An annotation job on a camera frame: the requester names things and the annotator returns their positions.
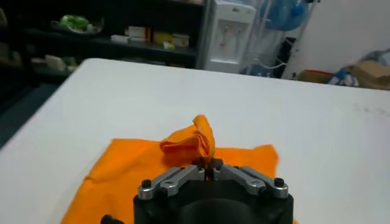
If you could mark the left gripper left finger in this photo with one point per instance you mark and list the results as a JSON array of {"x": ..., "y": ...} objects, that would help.
[{"x": 170, "y": 183}]

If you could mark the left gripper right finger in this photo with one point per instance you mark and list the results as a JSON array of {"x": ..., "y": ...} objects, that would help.
[{"x": 253, "y": 183}]

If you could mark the orange t-shirt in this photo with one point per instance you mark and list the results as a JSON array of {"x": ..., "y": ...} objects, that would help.
[{"x": 122, "y": 170}]

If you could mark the pile of grey clothes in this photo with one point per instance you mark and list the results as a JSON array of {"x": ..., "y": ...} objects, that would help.
[{"x": 377, "y": 56}]

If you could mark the open brown cardboard box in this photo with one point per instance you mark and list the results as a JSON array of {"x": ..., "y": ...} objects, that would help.
[{"x": 314, "y": 76}]

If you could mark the black shelving unit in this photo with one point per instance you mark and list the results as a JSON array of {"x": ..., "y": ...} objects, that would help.
[{"x": 152, "y": 50}]

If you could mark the small green white box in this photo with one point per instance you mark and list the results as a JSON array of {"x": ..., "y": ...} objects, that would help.
[{"x": 168, "y": 45}]

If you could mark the blue white bag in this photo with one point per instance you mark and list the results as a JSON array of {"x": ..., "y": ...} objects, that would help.
[{"x": 344, "y": 79}]

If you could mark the white water dispenser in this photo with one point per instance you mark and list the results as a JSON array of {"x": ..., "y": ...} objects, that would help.
[{"x": 228, "y": 45}]

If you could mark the cream green medicine box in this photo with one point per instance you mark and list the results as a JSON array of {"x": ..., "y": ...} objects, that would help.
[{"x": 180, "y": 40}]

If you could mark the yellow green flat box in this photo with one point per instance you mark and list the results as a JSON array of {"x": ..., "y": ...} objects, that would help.
[{"x": 162, "y": 37}]

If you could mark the flat white medicine box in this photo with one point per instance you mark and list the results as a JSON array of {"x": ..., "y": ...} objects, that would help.
[{"x": 119, "y": 38}]

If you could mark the white red medicine box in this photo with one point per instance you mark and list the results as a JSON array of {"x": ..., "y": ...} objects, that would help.
[{"x": 137, "y": 33}]

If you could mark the large brown cardboard box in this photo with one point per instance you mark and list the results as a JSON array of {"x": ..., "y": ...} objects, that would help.
[{"x": 370, "y": 74}]

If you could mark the white metal jug rack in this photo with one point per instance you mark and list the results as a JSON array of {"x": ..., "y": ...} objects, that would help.
[{"x": 304, "y": 30}]

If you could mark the bowl with green packets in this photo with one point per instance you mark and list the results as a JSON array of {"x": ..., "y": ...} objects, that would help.
[{"x": 76, "y": 23}]

